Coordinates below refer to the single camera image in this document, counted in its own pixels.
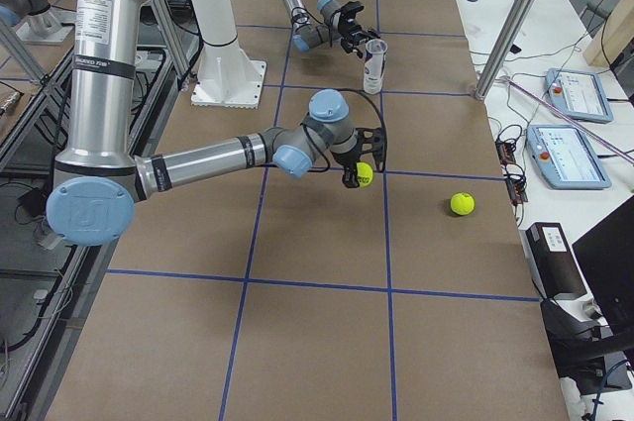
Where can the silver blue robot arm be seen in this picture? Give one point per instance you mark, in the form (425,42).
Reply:
(102,171)
(309,32)

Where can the white tennis ball can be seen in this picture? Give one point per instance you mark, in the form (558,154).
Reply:
(374,65)

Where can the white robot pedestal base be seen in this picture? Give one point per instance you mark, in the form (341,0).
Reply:
(226,77)

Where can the blue teach pendant near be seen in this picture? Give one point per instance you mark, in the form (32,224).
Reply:
(565,158)

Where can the small circuit board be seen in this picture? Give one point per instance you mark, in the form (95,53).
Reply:
(513,173)

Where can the black box white label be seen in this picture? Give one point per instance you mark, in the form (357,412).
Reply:
(550,254)

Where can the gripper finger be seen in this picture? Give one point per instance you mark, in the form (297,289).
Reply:
(371,34)
(355,47)
(350,177)

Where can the black monitor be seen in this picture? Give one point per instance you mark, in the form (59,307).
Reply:
(605,256)

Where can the aluminium frame post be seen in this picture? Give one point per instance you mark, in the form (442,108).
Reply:
(510,29)

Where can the Roland Garros yellow tennis ball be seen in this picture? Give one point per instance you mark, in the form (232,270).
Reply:
(462,204)

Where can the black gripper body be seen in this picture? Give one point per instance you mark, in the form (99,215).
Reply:
(345,159)
(347,31)

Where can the blue teach pendant far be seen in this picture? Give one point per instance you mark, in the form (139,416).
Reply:
(579,95)

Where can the blue teach pendant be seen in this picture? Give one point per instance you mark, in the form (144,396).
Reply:
(579,95)
(565,158)

